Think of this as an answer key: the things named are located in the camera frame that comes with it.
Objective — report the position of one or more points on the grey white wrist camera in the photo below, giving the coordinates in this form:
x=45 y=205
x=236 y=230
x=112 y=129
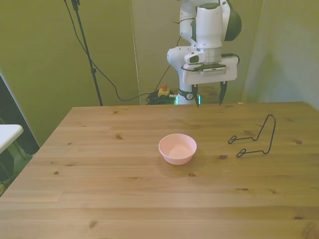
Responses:
x=194 y=59

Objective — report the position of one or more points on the yellow emergency stop button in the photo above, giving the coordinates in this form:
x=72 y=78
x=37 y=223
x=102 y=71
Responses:
x=164 y=92

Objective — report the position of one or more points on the pink plastic bowl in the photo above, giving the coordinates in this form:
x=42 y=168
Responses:
x=177 y=149

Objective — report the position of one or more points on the black tripod stand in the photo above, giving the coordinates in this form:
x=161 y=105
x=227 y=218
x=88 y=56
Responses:
x=93 y=71

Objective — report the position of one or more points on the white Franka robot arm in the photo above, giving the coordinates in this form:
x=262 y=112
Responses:
x=209 y=25

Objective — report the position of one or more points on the white side table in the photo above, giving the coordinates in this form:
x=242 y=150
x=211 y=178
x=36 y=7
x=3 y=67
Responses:
x=8 y=134

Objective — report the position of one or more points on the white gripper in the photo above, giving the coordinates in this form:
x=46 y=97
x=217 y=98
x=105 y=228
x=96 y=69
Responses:
x=211 y=78

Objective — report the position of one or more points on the dark panel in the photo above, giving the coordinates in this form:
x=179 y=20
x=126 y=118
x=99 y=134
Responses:
x=15 y=112

